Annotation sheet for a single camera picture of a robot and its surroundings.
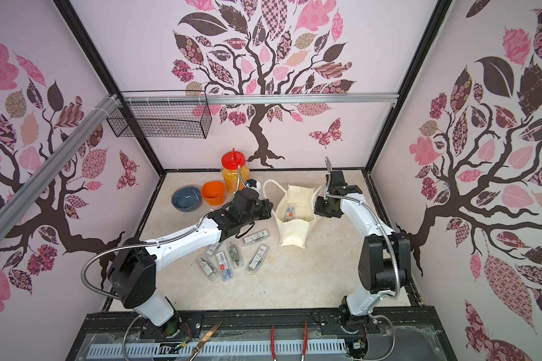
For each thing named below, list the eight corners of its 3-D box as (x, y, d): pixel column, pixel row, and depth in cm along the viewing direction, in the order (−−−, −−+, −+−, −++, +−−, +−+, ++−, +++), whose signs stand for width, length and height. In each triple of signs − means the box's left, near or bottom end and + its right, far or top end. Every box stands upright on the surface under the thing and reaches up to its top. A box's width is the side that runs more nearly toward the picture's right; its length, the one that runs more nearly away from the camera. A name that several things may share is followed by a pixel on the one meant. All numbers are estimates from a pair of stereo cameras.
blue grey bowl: (173, 212, 105) (168, 204, 100) (180, 193, 113) (175, 185, 108) (200, 212, 105) (196, 204, 100) (205, 193, 113) (202, 185, 108)
